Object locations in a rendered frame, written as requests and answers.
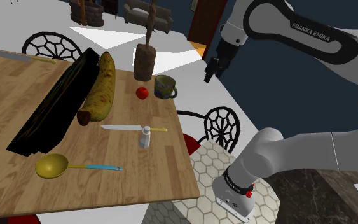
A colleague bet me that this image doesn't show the round brick well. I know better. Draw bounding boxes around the round brick well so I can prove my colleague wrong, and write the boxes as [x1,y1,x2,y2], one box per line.
[68,0,105,28]

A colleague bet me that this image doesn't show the wooden table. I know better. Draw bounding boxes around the wooden table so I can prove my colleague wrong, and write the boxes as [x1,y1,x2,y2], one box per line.
[0,46,201,220]

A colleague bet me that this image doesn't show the grey sofa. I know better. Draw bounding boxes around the grey sofa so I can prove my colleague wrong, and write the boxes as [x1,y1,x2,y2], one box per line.
[123,0,174,34]

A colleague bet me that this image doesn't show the long black tray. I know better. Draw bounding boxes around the long black tray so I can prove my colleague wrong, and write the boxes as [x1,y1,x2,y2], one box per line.
[6,47,101,157]

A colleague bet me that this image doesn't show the spotted yellow banana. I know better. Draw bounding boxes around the spotted yellow banana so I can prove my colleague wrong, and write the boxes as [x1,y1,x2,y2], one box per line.
[76,51,117,127]

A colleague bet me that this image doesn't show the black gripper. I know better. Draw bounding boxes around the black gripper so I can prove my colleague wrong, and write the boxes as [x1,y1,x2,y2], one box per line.
[203,39,241,84]

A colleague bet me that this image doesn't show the yellow-handled knife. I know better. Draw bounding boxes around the yellow-handled knife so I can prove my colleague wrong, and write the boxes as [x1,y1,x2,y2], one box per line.
[0,49,57,66]
[100,124,169,132]

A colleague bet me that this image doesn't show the black wire-back chair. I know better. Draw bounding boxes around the black wire-back chair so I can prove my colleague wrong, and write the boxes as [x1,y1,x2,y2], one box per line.
[176,106,242,157]
[21,31,84,62]

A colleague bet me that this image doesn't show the white salt shaker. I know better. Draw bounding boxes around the white salt shaker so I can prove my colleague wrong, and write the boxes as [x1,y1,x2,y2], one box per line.
[137,125,152,149]

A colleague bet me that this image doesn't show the brown door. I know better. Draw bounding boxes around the brown door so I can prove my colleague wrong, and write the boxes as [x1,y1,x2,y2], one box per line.
[186,0,230,60]

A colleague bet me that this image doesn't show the dark marble robot stand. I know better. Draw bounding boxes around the dark marble robot stand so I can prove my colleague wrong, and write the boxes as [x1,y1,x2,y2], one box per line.
[258,169,358,224]

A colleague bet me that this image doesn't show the green patterned mug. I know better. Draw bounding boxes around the green patterned mug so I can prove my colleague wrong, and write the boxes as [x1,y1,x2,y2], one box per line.
[153,74,179,101]

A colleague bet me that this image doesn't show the yellow ladle with blue handle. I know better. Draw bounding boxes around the yellow ladle with blue handle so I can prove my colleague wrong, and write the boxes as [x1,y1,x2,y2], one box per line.
[34,153,123,179]

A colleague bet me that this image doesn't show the red tomato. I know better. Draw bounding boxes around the red tomato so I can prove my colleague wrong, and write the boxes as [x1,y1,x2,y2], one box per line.
[135,87,149,101]

